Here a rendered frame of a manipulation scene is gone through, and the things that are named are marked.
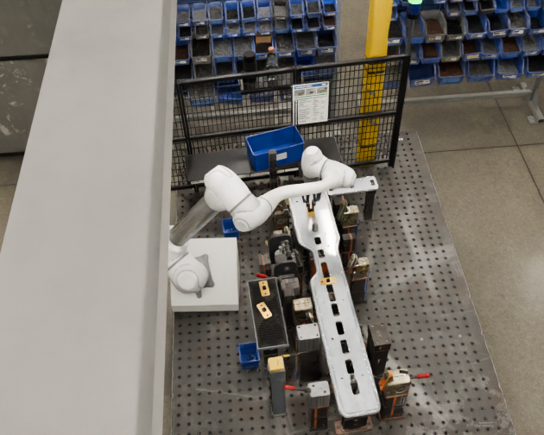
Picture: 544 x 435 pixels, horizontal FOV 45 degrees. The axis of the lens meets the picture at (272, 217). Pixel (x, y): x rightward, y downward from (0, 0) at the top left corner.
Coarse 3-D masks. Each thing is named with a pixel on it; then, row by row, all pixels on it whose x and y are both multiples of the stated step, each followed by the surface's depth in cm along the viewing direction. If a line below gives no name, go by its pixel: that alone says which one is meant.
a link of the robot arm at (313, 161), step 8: (304, 152) 323; (312, 152) 321; (320, 152) 323; (304, 160) 323; (312, 160) 321; (320, 160) 323; (304, 168) 327; (312, 168) 323; (320, 168) 322; (312, 176) 330; (320, 176) 324
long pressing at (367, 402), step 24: (312, 240) 344; (336, 240) 344; (336, 264) 334; (312, 288) 324; (336, 288) 324; (336, 336) 307; (360, 336) 307; (336, 360) 299; (360, 360) 298; (336, 384) 290; (360, 384) 290; (360, 408) 283
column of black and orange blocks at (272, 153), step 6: (270, 150) 361; (270, 156) 361; (270, 162) 365; (270, 168) 369; (276, 168) 369; (270, 174) 372; (276, 174) 373; (270, 180) 376; (276, 180) 377; (270, 186) 381; (276, 186) 381
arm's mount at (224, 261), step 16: (192, 240) 346; (208, 240) 346; (224, 240) 346; (224, 256) 346; (224, 272) 347; (208, 288) 348; (224, 288) 347; (176, 304) 348; (192, 304) 348; (208, 304) 348; (224, 304) 348
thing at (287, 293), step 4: (284, 288) 313; (288, 288) 313; (292, 288) 313; (284, 292) 312; (288, 292) 312; (292, 292) 312; (284, 296) 311; (288, 296) 311; (292, 296) 311; (284, 300) 314; (288, 300) 313; (292, 300) 314; (284, 304) 321; (288, 304) 316; (292, 304) 317; (284, 308) 325; (288, 308) 319; (292, 308) 320; (288, 312) 322; (292, 312) 323; (288, 316) 325; (292, 316) 325; (288, 320) 328; (292, 320) 328; (288, 324) 330; (292, 324) 331; (288, 328) 333; (292, 328) 334; (288, 332) 337; (292, 332) 337; (288, 336) 340; (292, 336) 340
